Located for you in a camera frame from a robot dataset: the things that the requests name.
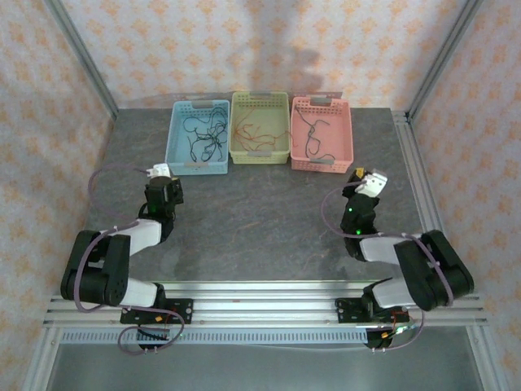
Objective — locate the pink plastic basket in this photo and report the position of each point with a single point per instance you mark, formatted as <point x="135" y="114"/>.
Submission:
<point x="338" y="138"/>

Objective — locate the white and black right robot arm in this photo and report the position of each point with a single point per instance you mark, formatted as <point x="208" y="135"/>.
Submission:
<point x="380" y="248"/>

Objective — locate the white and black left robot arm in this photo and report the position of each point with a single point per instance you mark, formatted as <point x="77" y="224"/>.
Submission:
<point x="142" y="234"/>

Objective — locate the blue plastic basket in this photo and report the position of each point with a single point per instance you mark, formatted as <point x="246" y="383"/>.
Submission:
<point x="177" y="151"/>

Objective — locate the green plastic basket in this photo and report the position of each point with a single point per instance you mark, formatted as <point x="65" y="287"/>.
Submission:
<point x="264" y="122"/>

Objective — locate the black electronics box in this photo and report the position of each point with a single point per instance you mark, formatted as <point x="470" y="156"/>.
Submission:
<point x="376" y="342"/>

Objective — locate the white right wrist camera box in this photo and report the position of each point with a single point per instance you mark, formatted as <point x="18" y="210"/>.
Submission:
<point x="372" y="183"/>

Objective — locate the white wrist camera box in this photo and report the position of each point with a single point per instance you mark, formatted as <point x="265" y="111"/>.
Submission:
<point x="372" y="183"/>
<point x="160" y="169"/>

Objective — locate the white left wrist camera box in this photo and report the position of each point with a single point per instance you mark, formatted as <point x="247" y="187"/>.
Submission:
<point x="160" y="169"/>

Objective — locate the aluminium side rail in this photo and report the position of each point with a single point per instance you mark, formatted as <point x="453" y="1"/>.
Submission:
<point x="419" y="179"/>

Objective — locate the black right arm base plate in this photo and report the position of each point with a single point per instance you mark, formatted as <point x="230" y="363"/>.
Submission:
<point x="346" y="309"/>

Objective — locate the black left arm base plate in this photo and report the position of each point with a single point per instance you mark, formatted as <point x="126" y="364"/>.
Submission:
<point x="183" y="305"/>

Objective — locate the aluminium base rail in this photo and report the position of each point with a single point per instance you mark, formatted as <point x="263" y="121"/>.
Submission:
<point x="260" y="305"/>

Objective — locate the aluminium frame post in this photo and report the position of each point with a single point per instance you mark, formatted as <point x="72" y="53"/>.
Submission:
<point x="443" y="61"/>
<point x="87" y="65"/>

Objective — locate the aluminium frame leg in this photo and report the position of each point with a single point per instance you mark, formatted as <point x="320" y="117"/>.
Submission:
<point x="488" y="362"/>
<point x="38" y="366"/>

